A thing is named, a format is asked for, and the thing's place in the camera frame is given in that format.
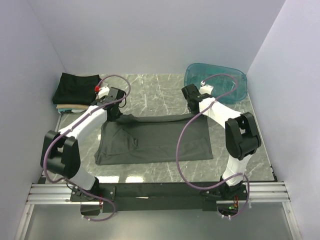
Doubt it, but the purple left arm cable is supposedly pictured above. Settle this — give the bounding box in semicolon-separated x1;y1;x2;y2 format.
42;73;132;223

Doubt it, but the aluminium rail frame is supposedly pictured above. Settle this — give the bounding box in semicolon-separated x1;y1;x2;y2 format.
13;117;295;240

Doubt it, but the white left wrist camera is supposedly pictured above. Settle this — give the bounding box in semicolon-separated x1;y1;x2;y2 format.
94;86;110;99

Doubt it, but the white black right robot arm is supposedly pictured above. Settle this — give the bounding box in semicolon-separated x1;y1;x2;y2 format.
175;84;262;200

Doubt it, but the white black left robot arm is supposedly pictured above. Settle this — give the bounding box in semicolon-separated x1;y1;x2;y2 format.
40;87;127;201

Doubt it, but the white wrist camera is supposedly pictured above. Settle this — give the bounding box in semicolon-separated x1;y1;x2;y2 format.
94;86;110;99
199;80;214;95

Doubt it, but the teal transparent plastic basin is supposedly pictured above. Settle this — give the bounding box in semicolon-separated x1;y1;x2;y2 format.
184;63;248;105

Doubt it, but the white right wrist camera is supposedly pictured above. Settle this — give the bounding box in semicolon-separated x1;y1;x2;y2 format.
199;80;214;95

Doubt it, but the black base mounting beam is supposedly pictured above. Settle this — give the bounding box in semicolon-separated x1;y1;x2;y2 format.
70;182;250;216

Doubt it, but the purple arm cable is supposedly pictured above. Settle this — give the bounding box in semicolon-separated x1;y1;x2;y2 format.
176;73;251;221
42;73;132;223

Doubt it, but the grey t shirt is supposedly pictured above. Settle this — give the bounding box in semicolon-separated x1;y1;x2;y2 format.
94;113;213;166

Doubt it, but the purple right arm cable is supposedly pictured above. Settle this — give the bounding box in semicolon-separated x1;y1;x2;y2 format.
176;73;251;221

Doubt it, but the folded black t shirt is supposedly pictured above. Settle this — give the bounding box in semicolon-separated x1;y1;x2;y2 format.
52;72;101;106

